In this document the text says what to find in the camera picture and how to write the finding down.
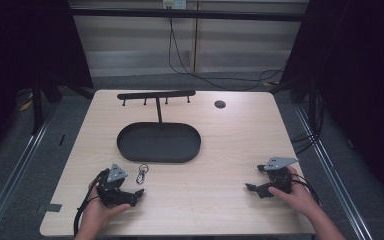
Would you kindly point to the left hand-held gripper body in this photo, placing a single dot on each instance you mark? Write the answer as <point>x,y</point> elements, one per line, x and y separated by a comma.
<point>113,195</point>

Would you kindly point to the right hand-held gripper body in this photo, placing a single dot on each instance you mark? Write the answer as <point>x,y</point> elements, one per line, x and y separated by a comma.
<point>279,176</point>

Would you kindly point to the silver keyring with carabiner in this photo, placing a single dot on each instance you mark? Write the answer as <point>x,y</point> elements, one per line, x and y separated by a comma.
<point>142,173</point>

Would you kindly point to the black key rack with tray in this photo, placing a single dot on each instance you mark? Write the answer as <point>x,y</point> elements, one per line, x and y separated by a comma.
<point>160,143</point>

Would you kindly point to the person's left hand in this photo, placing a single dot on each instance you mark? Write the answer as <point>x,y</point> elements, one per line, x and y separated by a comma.
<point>95,213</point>

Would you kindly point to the person's right hand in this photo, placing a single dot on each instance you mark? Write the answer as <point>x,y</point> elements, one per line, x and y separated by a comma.
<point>296,196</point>

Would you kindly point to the grey tape patch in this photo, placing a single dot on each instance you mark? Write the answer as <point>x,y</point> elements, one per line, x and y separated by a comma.
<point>50,208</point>

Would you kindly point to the small black floor strip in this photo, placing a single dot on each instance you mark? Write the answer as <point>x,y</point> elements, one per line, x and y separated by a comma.
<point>62,140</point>

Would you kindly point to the black round table grommet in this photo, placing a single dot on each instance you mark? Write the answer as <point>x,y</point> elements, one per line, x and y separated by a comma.
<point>220,104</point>

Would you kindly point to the yellow floor tape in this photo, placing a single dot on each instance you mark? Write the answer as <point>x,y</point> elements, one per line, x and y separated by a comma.
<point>25,106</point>

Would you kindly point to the black curtain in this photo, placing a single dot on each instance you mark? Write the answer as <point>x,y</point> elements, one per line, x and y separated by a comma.
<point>363,83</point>
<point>23,50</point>

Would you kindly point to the black horizontal bar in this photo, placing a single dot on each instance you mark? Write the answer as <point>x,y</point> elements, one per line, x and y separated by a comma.
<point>180,14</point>

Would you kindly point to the metal floor rail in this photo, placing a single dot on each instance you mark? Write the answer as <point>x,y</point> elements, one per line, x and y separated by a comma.
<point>333,180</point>
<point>13,180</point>

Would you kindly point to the white wall socket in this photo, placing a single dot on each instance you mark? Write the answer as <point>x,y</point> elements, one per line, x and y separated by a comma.
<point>175,4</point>

